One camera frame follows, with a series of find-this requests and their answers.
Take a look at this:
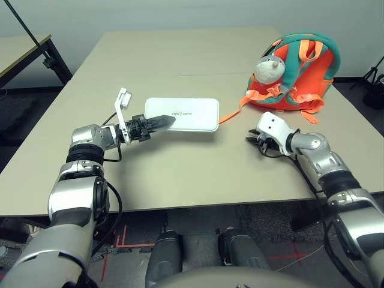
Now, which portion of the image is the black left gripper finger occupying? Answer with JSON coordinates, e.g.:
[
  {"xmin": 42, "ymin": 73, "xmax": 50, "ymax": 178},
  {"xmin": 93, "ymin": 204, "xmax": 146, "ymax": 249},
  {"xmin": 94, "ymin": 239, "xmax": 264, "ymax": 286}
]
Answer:
[{"xmin": 146, "ymin": 115, "xmax": 176, "ymax": 132}]

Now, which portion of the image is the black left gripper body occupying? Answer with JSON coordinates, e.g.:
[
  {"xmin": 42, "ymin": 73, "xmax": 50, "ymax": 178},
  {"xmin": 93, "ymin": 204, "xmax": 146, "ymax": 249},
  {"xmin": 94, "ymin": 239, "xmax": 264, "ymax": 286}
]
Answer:
[{"xmin": 124, "ymin": 113, "xmax": 151, "ymax": 143}]

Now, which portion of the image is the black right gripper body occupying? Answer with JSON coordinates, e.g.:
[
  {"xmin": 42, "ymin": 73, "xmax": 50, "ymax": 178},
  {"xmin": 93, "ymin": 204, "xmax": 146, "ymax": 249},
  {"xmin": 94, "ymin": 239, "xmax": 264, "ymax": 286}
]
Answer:
[{"xmin": 258, "ymin": 133, "xmax": 281, "ymax": 157}]

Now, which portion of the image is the white pencil case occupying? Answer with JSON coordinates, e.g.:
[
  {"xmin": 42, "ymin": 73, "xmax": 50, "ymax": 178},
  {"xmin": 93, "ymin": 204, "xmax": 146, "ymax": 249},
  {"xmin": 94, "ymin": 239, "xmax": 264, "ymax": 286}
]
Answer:
[{"xmin": 144, "ymin": 97, "xmax": 220, "ymax": 133}]

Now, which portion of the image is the grey white plush toy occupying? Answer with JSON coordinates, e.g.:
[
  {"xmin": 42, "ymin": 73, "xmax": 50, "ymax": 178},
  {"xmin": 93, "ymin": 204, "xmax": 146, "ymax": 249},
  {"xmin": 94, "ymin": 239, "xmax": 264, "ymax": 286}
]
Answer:
[{"xmin": 253, "ymin": 55, "xmax": 286, "ymax": 85}]

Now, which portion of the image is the orange and teal backpack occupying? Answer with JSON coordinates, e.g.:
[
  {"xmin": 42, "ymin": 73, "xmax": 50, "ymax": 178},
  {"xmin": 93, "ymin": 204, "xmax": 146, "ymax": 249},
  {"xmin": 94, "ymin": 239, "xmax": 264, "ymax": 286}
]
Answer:
[{"xmin": 218, "ymin": 32, "xmax": 341, "ymax": 124}]

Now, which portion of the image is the black table leg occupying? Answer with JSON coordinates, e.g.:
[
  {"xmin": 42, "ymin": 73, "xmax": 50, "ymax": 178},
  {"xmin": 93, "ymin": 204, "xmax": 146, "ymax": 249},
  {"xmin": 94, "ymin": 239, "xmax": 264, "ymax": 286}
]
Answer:
[{"xmin": 290, "ymin": 199, "xmax": 323, "ymax": 232}]

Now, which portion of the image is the grey right robot leg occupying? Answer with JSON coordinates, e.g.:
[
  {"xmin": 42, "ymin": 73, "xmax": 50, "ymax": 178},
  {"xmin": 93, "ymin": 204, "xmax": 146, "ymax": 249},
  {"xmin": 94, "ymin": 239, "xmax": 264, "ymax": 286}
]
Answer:
[{"xmin": 218, "ymin": 227, "xmax": 272, "ymax": 271}]

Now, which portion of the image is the grey robot leg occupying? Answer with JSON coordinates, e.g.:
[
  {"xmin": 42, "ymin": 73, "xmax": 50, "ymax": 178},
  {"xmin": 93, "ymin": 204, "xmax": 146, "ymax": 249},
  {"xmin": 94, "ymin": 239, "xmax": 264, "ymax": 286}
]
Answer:
[
  {"xmin": 145, "ymin": 229, "xmax": 184, "ymax": 288},
  {"xmin": 218, "ymin": 227, "xmax": 272, "ymax": 271}
]

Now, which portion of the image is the black tripod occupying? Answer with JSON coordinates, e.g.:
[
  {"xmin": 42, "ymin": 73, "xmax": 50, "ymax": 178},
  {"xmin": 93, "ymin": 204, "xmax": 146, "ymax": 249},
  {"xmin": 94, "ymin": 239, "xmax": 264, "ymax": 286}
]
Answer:
[{"xmin": 349, "ymin": 56, "xmax": 384, "ymax": 109}]

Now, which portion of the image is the black foam mat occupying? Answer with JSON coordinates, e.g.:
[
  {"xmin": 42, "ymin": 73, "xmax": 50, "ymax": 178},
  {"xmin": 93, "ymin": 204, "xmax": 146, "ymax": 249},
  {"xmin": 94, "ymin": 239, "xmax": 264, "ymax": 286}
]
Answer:
[{"xmin": 0, "ymin": 95, "xmax": 36, "ymax": 136}]

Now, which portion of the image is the grey left robot leg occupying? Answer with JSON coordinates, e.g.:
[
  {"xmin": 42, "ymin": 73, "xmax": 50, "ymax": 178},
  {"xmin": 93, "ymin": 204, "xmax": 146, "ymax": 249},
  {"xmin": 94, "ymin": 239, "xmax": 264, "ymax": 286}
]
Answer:
[{"xmin": 145, "ymin": 229, "xmax": 184, "ymax": 288}]

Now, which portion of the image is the grey robot torso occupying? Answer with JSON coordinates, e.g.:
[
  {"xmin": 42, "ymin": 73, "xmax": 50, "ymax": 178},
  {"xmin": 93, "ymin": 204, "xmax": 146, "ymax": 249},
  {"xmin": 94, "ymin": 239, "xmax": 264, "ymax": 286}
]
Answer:
[{"xmin": 152, "ymin": 265, "xmax": 340, "ymax": 288}]

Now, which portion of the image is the thin black pole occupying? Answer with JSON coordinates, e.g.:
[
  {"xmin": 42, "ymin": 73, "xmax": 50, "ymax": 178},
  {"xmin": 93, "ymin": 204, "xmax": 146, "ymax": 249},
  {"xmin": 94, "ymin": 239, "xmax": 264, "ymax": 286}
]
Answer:
[{"xmin": 5, "ymin": 0, "xmax": 40, "ymax": 47}]

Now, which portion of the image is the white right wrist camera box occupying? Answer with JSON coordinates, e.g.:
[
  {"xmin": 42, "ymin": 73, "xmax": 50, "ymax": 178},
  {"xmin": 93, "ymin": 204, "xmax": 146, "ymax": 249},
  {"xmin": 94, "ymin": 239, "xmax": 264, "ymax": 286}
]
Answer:
[{"xmin": 257, "ymin": 112, "xmax": 297, "ymax": 157}]

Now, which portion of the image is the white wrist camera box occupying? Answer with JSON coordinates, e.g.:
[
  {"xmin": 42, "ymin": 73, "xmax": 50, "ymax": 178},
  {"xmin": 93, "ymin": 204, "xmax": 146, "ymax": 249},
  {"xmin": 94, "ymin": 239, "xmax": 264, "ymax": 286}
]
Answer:
[
  {"xmin": 257, "ymin": 112, "xmax": 297, "ymax": 157},
  {"xmin": 113, "ymin": 87, "xmax": 133, "ymax": 145}
]

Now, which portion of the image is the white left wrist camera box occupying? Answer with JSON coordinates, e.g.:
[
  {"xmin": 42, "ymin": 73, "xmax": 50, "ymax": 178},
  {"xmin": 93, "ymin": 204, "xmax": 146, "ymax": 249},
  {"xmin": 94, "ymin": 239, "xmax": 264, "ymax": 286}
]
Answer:
[{"xmin": 113, "ymin": 87, "xmax": 133, "ymax": 145}]

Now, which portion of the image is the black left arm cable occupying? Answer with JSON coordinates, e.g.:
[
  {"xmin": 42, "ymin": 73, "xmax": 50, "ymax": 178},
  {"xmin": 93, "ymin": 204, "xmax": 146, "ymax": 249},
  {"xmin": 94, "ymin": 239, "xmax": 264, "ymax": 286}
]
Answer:
[{"xmin": 89, "ymin": 111, "xmax": 124, "ymax": 259}]

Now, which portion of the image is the beige side table black frame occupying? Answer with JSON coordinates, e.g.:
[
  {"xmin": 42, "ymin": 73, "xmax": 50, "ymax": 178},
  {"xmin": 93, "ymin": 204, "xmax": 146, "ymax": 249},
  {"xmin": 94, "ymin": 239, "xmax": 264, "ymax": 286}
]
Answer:
[{"xmin": 0, "ymin": 34, "xmax": 73, "ymax": 89}]

